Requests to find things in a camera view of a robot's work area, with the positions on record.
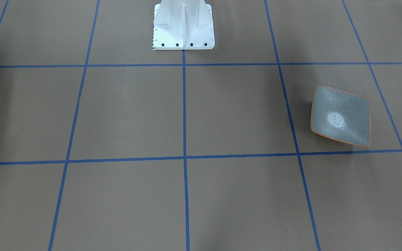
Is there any grey square plate orange rim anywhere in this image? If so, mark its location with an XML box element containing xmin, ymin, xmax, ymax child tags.
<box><xmin>310</xmin><ymin>85</ymin><xmax>371</xmax><ymax>147</ymax></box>

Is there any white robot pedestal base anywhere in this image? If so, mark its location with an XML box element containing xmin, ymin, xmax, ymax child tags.
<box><xmin>152</xmin><ymin>0</ymin><xmax>215</xmax><ymax>50</ymax></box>

